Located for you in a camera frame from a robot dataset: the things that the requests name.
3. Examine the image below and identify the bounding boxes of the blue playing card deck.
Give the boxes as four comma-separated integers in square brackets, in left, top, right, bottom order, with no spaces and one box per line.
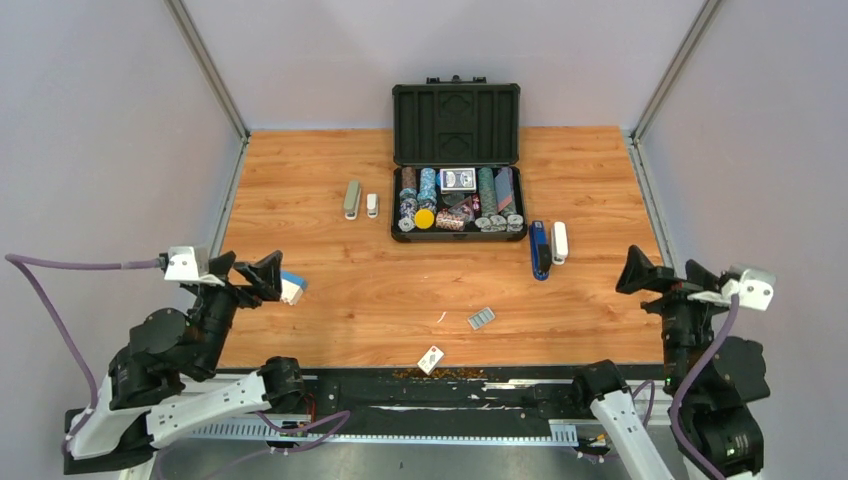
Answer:
[438,168,477,194]

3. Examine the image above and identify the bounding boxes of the small white stapler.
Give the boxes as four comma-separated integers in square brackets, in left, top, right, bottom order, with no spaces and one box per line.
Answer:
[366,193,379,219]

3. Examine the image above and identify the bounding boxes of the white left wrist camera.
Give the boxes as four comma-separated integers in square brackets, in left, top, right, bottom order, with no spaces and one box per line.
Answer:
[164,246,224,286]

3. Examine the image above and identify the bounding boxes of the white and blue staple box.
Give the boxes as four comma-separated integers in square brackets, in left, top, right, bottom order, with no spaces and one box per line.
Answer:
[280,271,308,306]

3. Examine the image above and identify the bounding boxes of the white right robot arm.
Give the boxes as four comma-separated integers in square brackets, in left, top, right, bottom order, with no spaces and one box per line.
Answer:
[570,245,776,479]

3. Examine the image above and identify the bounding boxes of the yellow poker chip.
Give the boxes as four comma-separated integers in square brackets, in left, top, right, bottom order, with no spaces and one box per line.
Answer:
[414,208,435,230]

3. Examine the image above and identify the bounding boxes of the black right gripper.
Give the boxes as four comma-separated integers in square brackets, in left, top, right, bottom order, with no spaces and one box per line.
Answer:
[613,243,733,388]

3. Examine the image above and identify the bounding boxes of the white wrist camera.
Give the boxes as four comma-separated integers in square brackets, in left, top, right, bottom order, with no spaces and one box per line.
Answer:
[164,246,224,286]
[687,264,776,311]

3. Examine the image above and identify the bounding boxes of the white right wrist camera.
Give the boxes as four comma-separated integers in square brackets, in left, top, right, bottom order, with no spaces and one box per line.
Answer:
[687,264,776,311]

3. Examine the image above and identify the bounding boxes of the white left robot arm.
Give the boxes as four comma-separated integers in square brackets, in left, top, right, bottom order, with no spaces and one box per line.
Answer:
[63,246,307,475]

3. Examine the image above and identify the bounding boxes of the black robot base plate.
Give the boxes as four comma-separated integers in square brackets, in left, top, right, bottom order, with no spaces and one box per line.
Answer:
[266,365,595,437]

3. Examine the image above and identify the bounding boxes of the aluminium slotted rail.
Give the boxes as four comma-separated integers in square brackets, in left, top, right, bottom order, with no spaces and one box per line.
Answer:
[185,415,579,446]

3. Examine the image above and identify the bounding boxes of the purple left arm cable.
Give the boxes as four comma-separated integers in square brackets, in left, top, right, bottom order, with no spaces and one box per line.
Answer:
[5,254,167,452]

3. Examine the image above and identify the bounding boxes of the black poker chip case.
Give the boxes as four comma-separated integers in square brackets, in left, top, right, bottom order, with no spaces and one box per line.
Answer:
[390,77,528,243]

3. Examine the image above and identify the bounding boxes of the grey-green stapler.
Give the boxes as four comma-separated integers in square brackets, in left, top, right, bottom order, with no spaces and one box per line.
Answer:
[343,180,361,221]

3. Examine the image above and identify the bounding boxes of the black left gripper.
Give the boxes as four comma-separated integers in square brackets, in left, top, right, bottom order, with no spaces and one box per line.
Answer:
[193,249,285,374]

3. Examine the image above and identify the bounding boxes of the blue stapler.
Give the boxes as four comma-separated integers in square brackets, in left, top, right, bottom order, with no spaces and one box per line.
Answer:
[528,220,553,281]

